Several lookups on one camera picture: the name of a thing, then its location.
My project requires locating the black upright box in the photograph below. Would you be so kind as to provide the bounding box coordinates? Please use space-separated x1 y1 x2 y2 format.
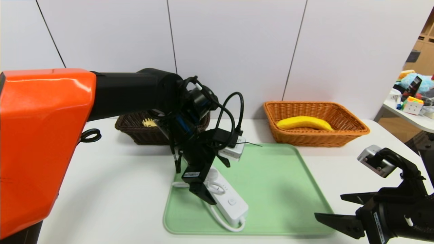
403 76 423 99

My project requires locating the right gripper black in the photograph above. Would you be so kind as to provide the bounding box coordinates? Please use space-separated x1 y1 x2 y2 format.
314 191 416 244

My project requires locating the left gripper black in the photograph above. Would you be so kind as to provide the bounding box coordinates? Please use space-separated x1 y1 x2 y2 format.
181 141 218 205

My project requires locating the yellow banana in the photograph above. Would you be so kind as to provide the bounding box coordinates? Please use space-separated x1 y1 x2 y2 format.
276 116 334 131

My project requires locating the blue plush toy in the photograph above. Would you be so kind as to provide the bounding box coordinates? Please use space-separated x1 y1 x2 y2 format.
399 73 434 94

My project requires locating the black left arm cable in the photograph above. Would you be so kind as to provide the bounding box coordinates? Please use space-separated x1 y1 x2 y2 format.
183 76 245 150

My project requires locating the orange wicker basket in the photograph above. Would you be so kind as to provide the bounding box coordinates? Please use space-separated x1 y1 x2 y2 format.
264 101 370 148

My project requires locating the colourful puzzle cube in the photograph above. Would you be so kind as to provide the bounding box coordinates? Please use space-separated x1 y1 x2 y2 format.
402 96 425 116

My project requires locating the light green plastic tray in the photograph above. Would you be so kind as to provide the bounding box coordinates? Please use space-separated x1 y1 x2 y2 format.
163 143 337 236

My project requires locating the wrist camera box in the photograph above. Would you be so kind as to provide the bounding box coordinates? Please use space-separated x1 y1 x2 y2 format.
357 145 396 178
219 136 246 162

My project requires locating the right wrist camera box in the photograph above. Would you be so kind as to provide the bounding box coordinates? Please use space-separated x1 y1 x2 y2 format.
357 145 396 178

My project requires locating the white side table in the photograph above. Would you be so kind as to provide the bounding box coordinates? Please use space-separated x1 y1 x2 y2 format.
382 97 434 133

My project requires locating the dark brown wicker basket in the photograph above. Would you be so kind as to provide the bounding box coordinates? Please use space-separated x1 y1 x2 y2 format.
115 111 211 146

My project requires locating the white power strip with cable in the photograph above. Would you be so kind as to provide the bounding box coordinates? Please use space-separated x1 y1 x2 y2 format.
172 166 249 233

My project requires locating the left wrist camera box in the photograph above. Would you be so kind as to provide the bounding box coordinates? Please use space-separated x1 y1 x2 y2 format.
219 136 246 162

